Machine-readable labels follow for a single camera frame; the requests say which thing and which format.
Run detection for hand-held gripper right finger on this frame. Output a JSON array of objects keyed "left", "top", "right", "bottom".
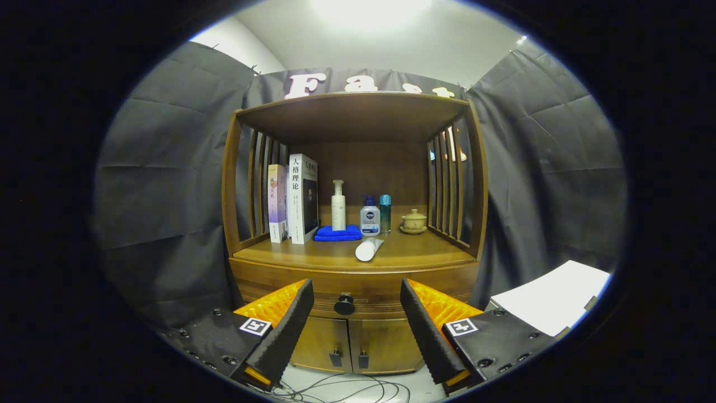
[{"left": 399, "top": 278, "right": 567, "bottom": 395}]

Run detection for blue folded cloth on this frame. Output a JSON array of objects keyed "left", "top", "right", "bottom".
[{"left": 313, "top": 224, "right": 363, "bottom": 242}]

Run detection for purple book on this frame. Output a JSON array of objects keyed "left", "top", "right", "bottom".
[{"left": 267, "top": 164, "right": 289, "bottom": 243}]

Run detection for white bottle with blue cap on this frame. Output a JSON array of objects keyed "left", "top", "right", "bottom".
[{"left": 360, "top": 195, "right": 381, "bottom": 237}]

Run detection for wooden drawer with black knob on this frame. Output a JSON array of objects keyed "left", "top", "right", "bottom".
[{"left": 229, "top": 257, "right": 481, "bottom": 321}]

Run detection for brown wooden cabinet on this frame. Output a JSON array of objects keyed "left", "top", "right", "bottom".
[{"left": 222, "top": 91, "right": 489, "bottom": 376}]

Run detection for white table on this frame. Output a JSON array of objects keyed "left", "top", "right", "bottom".
[{"left": 489, "top": 260, "right": 612, "bottom": 338}]

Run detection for wooden countertop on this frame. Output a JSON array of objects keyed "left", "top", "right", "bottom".
[{"left": 232, "top": 227, "right": 477, "bottom": 268}]

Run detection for white and green tube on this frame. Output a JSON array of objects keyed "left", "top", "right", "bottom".
[{"left": 355, "top": 237, "right": 385, "bottom": 262}]

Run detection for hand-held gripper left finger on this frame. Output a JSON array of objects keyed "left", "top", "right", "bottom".
[{"left": 168, "top": 278, "right": 315, "bottom": 392}]

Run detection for beige lidded teacup with saucer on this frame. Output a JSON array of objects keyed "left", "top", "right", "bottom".
[{"left": 399, "top": 209, "right": 428, "bottom": 235}]

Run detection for thick white book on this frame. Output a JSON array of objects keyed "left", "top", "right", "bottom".
[{"left": 286, "top": 153, "right": 319, "bottom": 245}]

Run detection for white pump bottle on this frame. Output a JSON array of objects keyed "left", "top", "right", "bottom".
[{"left": 331, "top": 180, "right": 347, "bottom": 231}]

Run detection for wooden cabinet door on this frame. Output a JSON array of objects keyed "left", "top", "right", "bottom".
[
  {"left": 290, "top": 316, "right": 353, "bottom": 374},
  {"left": 348, "top": 319, "right": 426, "bottom": 374}
]

